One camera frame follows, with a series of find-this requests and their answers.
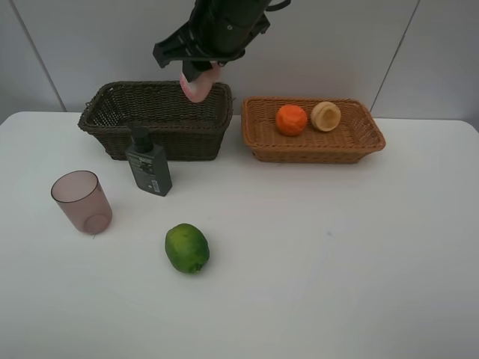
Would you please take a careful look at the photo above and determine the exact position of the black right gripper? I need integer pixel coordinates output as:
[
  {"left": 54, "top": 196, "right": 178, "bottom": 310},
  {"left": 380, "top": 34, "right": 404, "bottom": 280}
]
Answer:
[{"left": 153, "top": 0, "right": 269, "bottom": 82}]

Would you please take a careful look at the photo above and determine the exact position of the pink bottle white cap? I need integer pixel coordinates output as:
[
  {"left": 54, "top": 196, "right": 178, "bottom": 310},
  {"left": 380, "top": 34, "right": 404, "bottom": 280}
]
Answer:
[{"left": 180, "top": 63, "right": 221, "bottom": 103}]

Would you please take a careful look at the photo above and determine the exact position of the orange tangerine fruit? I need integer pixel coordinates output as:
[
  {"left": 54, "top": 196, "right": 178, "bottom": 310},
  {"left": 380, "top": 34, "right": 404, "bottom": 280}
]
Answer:
[{"left": 275, "top": 105, "right": 308, "bottom": 136}]

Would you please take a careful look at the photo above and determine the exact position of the red yellow peach fruit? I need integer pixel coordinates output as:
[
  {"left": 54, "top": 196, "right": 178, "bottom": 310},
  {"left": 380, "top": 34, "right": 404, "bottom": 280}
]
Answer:
[{"left": 311, "top": 102, "right": 341, "bottom": 132}]

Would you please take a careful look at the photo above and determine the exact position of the translucent pink plastic cup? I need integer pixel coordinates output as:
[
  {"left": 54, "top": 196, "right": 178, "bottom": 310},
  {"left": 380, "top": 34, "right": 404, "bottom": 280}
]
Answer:
[{"left": 50, "top": 171, "right": 112, "bottom": 235}]

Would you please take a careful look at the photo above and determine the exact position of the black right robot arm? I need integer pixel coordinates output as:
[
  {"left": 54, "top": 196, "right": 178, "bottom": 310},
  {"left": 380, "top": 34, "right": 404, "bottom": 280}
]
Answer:
[{"left": 153, "top": 0, "right": 290, "bottom": 82}]

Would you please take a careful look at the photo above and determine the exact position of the dark brown wicker basket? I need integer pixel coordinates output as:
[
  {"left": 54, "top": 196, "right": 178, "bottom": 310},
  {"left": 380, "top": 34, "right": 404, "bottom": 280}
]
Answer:
[{"left": 78, "top": 81, "right": 233, "bottom": 162}]

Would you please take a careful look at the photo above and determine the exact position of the dark green pump bottle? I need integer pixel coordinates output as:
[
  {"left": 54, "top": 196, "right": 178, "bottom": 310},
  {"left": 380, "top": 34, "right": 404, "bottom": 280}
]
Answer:
[{"left": 126, "top": 126, "right": 172, "bottom": 197}]

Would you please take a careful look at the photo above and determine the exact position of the light brown wicker basket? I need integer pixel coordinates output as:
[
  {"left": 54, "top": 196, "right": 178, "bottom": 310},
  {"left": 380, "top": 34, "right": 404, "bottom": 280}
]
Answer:
[{"left": 241, "top": 96, "right": 386, "bottom": 164}]

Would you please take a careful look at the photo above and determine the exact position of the green lime fruit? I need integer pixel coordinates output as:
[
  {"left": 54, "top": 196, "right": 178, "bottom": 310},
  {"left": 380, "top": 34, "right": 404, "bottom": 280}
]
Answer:
[{"left": 165, "top": 224, "right": 210, "bottom": 274}]

